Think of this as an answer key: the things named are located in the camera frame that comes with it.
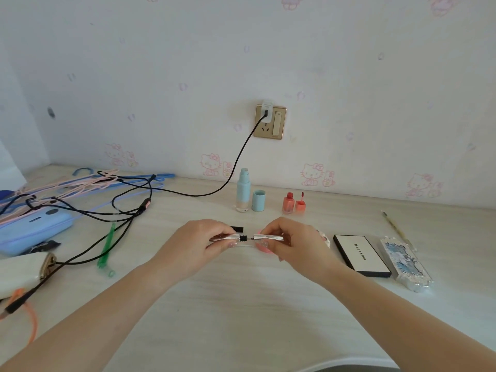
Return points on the person's right hand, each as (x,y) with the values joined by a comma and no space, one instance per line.
(306,251)

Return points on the person's left hand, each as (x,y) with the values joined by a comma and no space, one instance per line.
(186,251)

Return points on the cake-shaped pink round compact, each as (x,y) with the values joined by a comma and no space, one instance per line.
(323,238)

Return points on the silver mascara cap with wand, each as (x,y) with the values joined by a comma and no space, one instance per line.
(271,237)

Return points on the pink cap with wand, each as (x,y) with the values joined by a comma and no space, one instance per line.
(300,207)

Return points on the pink lip gloss bottle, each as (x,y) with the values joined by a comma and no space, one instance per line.
(288,205)

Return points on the black white Mooekiss palette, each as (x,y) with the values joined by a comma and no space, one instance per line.
(362,255)

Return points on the black makeup brush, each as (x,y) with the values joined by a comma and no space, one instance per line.
(238,229)

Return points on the light blue bottle cap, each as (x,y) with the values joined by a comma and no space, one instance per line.
(259,201)

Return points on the light blue spray bottle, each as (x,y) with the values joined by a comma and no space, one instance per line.
(243,193)

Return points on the yellow thin eyeliner pencil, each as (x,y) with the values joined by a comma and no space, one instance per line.
(397,228)

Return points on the ornate silver blue palette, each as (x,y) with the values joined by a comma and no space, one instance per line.
(407,265)

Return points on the person's left forearm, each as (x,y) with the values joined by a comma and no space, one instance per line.
(97,321)

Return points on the person's right forearm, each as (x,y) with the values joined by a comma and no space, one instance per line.
(395,321)

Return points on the pink clothes hangers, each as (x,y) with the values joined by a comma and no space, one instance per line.
(69,187)

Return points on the black crumpled tag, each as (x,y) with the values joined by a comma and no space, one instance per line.
(42,247)

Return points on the white plug adapter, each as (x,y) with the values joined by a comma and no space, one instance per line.
(266,106)

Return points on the light blue small device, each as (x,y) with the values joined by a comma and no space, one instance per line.
(27,232)

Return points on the gold wall socket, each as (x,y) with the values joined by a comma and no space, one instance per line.
(277,123)

